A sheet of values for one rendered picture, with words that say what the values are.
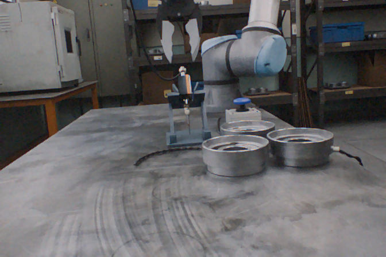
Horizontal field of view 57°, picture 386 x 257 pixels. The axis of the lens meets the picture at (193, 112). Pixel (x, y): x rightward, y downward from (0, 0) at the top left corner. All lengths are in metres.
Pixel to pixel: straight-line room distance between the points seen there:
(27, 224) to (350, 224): 0.36
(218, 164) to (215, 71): 0.61
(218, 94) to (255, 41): 0.20
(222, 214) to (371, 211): 0.16
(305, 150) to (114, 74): 3.95
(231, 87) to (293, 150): 0.59
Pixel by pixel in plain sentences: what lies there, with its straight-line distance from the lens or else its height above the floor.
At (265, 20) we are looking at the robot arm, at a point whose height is 1.06.
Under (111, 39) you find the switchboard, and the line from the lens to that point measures 4.42.
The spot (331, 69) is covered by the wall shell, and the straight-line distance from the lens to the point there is 5.06.
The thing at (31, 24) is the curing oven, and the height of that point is 1.27.
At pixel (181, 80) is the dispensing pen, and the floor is 0.93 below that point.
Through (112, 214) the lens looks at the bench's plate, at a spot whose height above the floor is 0.80.
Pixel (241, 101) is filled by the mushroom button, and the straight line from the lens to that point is 0.82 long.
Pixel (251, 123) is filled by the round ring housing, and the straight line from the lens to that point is 0.75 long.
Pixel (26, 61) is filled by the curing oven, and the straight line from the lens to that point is 2.84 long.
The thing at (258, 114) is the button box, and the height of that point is 0.84.
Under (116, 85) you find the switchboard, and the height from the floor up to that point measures 0.68.
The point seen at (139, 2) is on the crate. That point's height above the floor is 1.59.
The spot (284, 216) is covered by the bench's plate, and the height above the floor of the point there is 0.80.
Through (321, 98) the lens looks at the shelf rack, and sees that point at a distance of 4.38.
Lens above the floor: 0.98
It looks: 9 degrees down
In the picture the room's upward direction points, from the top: 4 degrees counter-clockwise
